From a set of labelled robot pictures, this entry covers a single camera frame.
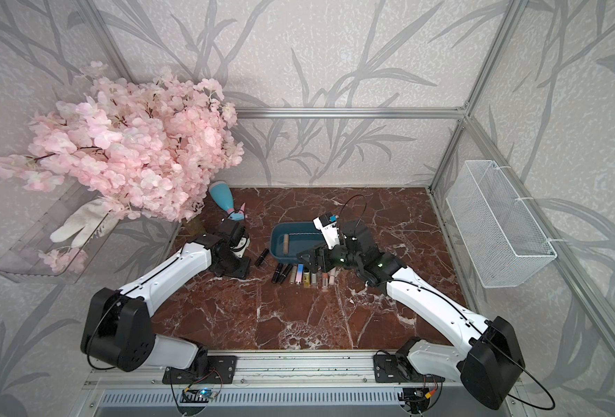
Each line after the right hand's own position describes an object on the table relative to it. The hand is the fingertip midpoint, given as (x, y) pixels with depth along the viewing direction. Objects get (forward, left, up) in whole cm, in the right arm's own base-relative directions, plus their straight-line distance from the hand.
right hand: (305, 251), depth 73 cm
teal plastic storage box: (+21, +3, -24) cm, 32 cm away
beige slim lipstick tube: (+3, +6, -21) cm, 23 cm away
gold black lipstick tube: (+2, +1, -21) cm, 21 cm away
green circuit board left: (-32, +29, -23) cm, 49 cm away
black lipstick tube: (+10, +18, -22) cm, 30 cm away
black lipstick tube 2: (+3, +12, -22) cm, 25 cm away
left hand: (+2, +22, -15) cm, 26 cm away
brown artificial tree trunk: (+15, +40, -8) cm, 43 cm away
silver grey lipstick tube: (+2, -1, -22) cm, 22 cm away
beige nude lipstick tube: (+15, +10, -21) cm, 28 cm away
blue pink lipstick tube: (+4, +4, -21) cm, 22 cm away
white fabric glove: (+4, +55, +11) cm, 56 cm away
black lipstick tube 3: (+4, +9, -22) cm, 24 cm away
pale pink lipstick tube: (+2, -8, -22) cm, 23 cm away
